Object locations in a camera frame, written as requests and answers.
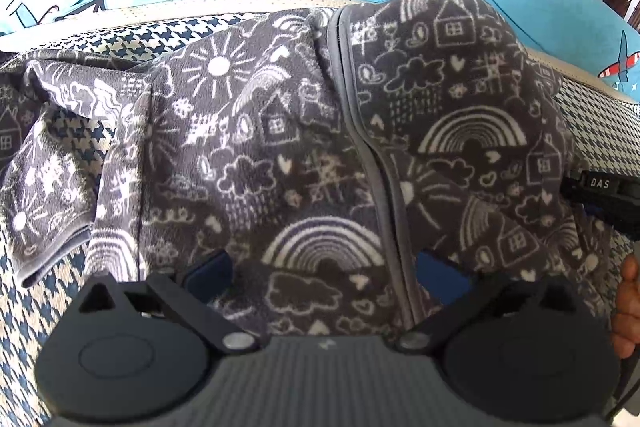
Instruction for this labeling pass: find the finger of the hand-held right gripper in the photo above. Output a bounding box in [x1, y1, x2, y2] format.
[559, 174, 586, 205]

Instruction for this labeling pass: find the dark round-back chair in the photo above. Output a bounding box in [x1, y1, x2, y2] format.
[602, 0, 640, 30]

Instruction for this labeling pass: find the houndstooth sofa cover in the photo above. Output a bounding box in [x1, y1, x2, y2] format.
[0, 0, 640, 427]

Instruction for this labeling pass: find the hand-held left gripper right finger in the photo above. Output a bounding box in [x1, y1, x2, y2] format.
[397, 249, 593, 353]

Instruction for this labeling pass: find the black cable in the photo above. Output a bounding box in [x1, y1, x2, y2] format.
[602, 357, 640, 423]

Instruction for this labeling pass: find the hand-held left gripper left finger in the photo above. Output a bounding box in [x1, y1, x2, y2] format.
[75, 249, 261, 354]

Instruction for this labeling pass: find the grey doodle-print fleece jacket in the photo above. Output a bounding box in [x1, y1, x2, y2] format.
[0, 0, 623, 340]

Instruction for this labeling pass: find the person's right hand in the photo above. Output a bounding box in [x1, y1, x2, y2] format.
[611, 252, 640, 360]

